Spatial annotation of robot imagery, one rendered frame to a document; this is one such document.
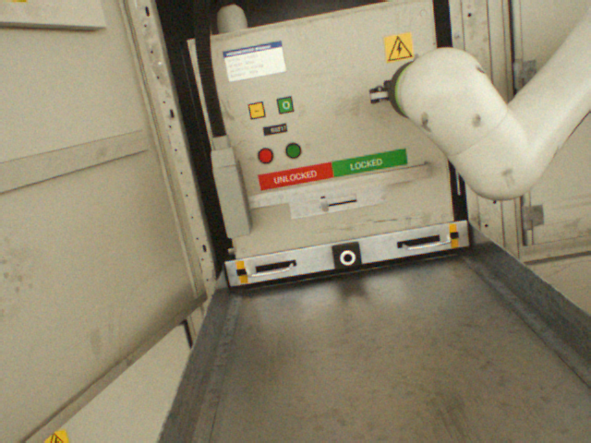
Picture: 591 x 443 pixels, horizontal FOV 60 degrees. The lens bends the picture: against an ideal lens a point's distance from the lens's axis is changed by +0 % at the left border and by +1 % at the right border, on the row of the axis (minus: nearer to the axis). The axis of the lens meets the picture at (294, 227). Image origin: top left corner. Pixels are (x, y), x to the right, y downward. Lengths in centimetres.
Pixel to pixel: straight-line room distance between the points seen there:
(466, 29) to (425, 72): 47
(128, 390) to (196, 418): 57
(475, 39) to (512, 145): 47
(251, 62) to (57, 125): 39
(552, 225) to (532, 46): 38
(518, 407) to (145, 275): 71
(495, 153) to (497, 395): 31
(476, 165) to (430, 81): 13
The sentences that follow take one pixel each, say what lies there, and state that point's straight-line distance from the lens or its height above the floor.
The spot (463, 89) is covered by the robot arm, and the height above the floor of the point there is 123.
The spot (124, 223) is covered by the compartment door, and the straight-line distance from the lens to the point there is 103.
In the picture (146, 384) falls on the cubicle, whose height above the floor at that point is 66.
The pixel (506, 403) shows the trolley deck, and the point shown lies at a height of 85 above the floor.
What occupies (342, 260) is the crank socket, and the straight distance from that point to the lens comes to 112.
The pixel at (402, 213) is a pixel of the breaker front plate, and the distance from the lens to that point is 115.
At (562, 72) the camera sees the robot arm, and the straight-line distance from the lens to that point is 81.
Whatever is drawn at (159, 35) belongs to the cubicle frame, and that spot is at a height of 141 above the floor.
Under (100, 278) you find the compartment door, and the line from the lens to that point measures 98.
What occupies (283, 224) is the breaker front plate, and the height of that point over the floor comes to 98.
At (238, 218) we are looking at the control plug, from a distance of 101.
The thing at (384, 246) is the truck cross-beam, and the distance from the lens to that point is 115.
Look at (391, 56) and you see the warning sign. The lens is 111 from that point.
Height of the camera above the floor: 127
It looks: 15 degrees down
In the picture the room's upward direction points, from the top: 11 degrees counter-clockwise
